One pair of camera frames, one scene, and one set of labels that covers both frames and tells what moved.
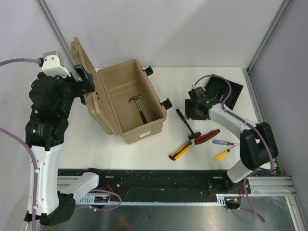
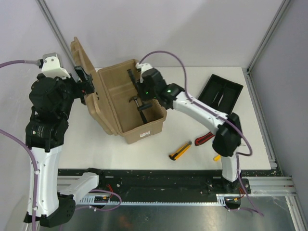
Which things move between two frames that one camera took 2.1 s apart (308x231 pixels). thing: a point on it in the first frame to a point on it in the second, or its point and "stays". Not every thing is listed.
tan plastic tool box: [114, 85] stays
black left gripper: [83, 86] stays
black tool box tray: [218, 88] stays
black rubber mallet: [194, 135] to [144, 106]
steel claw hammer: [145, 121] stays
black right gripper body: [191, 111] to [146, 94]
